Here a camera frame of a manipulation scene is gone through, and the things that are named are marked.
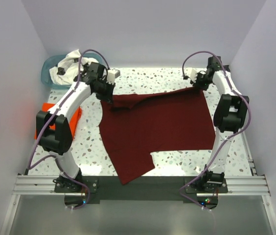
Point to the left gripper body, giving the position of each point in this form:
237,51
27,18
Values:
105,93

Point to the dark red t-shirt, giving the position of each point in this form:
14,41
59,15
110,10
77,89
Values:
135,125

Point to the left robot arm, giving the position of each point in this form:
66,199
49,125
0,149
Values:
53,131

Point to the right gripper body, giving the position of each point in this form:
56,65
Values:
199,84

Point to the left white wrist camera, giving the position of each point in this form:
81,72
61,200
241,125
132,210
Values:
112,75

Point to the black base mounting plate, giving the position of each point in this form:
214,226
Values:
146,188

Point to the teal plastic basket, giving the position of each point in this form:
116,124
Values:
45,76

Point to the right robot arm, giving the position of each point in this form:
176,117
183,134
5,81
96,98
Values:
228,119

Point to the white t-shirt with black print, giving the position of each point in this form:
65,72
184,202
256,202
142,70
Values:
64,72

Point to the folded orange t-shirt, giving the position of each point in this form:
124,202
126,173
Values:
73,121

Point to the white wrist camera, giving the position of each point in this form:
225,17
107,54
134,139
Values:
112,75
190,74

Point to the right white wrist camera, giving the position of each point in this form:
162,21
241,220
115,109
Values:
190,74

